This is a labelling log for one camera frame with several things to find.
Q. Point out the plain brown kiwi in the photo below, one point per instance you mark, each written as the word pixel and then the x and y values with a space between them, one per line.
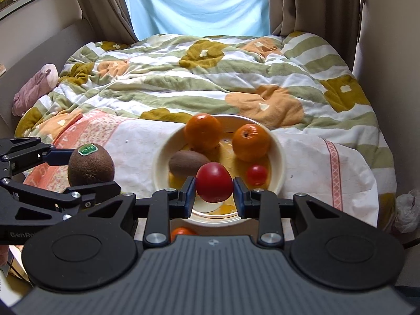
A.
pixel 185 164

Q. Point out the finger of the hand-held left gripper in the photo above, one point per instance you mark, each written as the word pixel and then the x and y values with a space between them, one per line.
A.
pixel 26 152
pixel 49 198

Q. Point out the kiwi with green sticker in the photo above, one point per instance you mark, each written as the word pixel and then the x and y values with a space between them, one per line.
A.
pixel 93 169

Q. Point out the grey bed frame panel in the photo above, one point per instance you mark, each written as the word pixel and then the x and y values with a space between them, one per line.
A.
pixel 49 49

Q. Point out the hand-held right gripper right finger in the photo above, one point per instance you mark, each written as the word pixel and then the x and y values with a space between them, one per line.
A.
pixel 239 198

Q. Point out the brown curtain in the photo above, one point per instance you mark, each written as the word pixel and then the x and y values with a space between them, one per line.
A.
pixel 101 3
pixel 311 3

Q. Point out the red tomato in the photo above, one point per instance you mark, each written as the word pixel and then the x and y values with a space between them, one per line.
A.
pixel 257 175
pixel 213 183

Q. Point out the small tangerine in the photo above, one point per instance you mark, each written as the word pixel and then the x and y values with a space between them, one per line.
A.
pixel 182 232

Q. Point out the white plastic bag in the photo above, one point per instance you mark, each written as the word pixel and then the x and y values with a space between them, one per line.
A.
pixel 408 210

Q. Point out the light blue window curtain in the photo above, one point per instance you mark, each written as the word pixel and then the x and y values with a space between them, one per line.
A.
pixel 197 3

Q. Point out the yellow cardboard box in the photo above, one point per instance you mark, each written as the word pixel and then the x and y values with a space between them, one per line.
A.
pixel 13 275

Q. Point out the cream plate with brown rim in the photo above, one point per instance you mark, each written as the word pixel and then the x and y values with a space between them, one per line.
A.
pixel 275 170

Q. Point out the floral striped quilt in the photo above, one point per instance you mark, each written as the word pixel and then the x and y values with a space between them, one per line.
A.
pixel 197 82

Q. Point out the pink plush toy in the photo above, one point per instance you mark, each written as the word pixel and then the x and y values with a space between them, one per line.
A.
pixel 34 88

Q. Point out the white cloth with pink border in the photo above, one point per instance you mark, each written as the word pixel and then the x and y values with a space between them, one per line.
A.
pixel 311 177

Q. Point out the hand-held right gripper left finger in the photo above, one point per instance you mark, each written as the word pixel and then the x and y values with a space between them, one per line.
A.
pixel 189 198

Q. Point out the large orange with stem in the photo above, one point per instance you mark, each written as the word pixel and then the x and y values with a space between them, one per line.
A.
pixel 251 142

